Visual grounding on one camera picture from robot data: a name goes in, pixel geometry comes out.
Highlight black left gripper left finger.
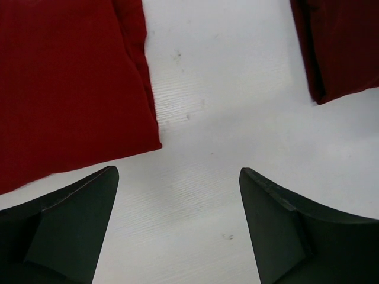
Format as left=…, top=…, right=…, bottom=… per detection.
left=1, top=166, right=119, bottom=283

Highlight folded red t shirt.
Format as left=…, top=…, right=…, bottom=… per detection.
left=1, top=1, right=162, bottom=193

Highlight dark maroon t shirt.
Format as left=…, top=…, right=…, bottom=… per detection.
left=290, top=0, right=378, bottom=105

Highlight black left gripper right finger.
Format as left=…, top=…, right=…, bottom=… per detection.
left=239, top=168, right=378, bottom=283

